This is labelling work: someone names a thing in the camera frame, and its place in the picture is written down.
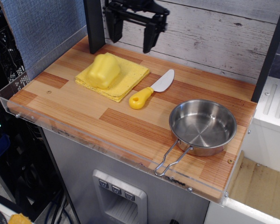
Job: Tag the black vertical post right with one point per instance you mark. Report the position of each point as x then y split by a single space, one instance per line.
267 64

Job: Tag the yellow object bottom left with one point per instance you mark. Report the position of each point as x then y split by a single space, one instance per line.
19 219

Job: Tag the yellow toy bell pepper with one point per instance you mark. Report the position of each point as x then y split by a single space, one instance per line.
103 71

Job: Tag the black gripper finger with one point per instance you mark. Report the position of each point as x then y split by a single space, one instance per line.
114 25
151 34

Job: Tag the folded yellow towel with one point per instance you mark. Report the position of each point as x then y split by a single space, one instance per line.
130 75

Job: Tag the black vertical post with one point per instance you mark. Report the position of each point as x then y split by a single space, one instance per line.
267 64
95 25

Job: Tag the blue fabric panel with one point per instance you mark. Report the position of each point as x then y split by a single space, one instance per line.
44 29

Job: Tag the clear acrylic table guard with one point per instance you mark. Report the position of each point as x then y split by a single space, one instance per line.
139 138

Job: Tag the toy knife yellow handle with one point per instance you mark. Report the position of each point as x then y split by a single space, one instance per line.
138 100

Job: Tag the black perforated crate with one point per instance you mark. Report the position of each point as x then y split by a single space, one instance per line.
11 64

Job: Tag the white toy sink counter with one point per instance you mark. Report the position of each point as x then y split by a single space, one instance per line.
262 141

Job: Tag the stainless steel pan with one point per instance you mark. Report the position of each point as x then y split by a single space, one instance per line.
200 127

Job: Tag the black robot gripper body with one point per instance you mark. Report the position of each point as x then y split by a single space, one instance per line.
140 12

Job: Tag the silver toy fridge cabinet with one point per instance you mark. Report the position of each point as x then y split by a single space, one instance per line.
76 163

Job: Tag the ice dispenser panel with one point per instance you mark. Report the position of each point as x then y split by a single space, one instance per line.
120 202

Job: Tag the black vertical post left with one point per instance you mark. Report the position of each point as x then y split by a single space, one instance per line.
95 25

